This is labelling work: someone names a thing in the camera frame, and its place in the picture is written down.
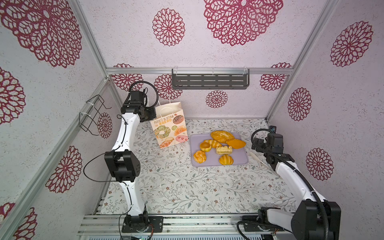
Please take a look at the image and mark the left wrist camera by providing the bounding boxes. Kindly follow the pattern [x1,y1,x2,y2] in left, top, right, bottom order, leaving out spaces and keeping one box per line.
[128,91,148,107]

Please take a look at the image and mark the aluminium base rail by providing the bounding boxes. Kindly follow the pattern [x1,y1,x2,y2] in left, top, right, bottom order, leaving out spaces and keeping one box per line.
[77,214,294,240]

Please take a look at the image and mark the grey wall shelf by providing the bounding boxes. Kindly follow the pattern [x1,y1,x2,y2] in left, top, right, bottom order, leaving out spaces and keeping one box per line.
[171,69,250,90]

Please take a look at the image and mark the round crusty yellow bread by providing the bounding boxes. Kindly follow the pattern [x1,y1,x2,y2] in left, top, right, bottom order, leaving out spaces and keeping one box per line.
[211,131,235,144]

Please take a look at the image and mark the knotted golden bun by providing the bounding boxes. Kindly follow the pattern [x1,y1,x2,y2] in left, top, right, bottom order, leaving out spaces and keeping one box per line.
[193,150,207,164]

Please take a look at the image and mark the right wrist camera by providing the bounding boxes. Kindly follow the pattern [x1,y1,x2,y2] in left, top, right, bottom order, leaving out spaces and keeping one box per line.
[267,126,284,154]

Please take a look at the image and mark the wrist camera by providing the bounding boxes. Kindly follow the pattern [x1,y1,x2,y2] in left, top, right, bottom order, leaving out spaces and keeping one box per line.
[128,91,148,107]
[267,126,284,154]

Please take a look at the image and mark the striped croissant bread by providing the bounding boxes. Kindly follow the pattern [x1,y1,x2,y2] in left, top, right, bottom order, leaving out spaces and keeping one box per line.
[204,139,223,149]

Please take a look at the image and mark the printed white paper bag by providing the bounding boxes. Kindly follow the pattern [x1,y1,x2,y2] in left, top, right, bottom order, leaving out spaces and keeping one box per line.
[150,102,189,149]

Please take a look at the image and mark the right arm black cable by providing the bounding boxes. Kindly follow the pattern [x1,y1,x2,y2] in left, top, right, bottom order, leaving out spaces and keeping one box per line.
[236,128,330,240]

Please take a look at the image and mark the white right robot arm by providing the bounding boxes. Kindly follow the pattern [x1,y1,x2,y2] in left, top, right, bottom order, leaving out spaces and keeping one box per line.
[237,133,341,240]

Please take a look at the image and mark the orange shell bread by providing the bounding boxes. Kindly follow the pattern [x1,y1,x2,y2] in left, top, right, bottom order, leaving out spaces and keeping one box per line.
[219,155,234,166]

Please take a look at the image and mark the lilac plastic tray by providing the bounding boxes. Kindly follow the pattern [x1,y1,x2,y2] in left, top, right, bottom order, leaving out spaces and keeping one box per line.
[189,134,249,167]

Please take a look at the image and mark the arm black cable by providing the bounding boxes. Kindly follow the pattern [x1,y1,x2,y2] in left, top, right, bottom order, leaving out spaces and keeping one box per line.
[83,114,133,240]
[236,128,330,240]

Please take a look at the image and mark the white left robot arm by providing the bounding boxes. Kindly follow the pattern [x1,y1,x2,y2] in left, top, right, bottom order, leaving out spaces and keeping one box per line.
[104,106,164,235]

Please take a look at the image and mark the black wire wall rack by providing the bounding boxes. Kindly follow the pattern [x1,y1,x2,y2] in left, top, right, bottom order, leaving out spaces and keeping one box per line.
[78,95,111,136]

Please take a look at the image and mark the cream bread tongs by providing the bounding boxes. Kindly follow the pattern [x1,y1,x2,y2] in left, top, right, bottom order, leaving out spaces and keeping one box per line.
[249,152,274,171]

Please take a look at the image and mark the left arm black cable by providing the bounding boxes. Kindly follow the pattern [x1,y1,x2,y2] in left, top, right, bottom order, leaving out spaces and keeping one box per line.
[83,114,133,240]

